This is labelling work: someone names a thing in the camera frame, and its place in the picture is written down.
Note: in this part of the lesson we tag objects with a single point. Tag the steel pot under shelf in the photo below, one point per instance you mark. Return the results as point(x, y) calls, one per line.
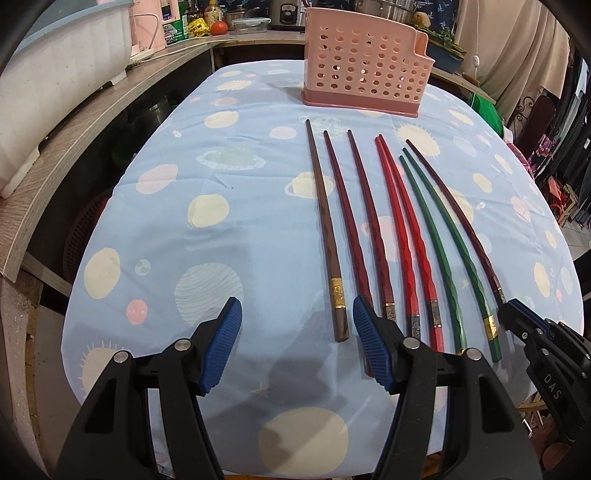
point(150, 115)

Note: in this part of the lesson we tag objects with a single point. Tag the brown potato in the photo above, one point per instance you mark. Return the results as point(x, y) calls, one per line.
point(422, 19)

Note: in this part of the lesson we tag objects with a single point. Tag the wooden counter shelf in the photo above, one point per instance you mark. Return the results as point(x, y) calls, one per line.
point(92, 120)

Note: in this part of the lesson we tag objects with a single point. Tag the red tomato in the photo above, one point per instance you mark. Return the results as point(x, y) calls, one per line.
point(219, 28)

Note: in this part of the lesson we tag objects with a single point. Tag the brown wooden chopstick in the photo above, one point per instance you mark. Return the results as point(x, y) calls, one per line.
point(323, 207)

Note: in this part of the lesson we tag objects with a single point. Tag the pink plastic pitcher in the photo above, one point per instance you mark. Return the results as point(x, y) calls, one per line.
point(147, 25)

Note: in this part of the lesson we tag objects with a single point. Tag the maroon chopstick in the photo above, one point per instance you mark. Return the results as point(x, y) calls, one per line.
point(478, 247)

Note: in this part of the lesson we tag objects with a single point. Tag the blue planet print tablecloth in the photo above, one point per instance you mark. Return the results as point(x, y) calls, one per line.
point(221, 258)

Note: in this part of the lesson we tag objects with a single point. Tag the blue planter with plant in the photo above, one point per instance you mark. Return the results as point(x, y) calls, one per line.
point(445, 53)

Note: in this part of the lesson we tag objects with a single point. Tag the pink perforated utensil basket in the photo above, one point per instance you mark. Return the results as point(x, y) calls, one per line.
point(364, 69)

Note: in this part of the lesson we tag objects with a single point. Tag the sauce bottle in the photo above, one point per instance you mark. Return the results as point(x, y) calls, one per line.
point(211, 13)

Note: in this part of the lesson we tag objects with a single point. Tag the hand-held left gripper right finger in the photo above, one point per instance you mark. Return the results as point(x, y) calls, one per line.
point(371, 341)

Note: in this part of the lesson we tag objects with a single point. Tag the pink floral cloth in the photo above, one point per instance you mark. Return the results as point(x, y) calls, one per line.
point(521, 154)

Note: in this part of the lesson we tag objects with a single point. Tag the large steel pot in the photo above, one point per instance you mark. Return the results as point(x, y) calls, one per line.
point(385, 10)

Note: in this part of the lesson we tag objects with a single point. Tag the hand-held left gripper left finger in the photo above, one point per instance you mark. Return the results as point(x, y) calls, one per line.
point(224, 339)

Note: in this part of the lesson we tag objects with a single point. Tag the green cloth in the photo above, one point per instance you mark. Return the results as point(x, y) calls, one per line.
point(489, 110)

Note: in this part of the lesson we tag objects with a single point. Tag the white plastic tub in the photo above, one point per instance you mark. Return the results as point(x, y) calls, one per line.
point(55, 92)

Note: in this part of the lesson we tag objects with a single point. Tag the bright red chopstick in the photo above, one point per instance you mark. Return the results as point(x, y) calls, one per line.
point(417, 247)
point(400, 248)

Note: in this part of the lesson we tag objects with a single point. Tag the rice cooker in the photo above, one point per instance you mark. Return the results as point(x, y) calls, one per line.
point(286, 14)

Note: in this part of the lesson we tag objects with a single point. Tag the yellow packet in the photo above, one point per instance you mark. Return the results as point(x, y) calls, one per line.
point(197, 27)

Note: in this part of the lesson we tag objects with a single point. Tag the beige curtain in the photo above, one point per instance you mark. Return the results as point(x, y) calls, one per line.
point(517, 50)

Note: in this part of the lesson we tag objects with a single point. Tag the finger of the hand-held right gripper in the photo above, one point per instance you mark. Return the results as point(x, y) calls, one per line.
point(531, 316)
point(517, 327)

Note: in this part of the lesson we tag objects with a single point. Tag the green chopstick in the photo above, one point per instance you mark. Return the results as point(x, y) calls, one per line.
point(475, 281)
point(447, 277)

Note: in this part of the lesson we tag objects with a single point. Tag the dark red chopstick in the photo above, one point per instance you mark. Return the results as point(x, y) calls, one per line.
point(369, 217)
point(344, 221)

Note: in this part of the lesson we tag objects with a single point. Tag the glass food container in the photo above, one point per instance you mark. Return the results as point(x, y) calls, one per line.
point(249, 25)

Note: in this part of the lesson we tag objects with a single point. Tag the red plastic basket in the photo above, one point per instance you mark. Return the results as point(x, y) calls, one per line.
point(85, 235)

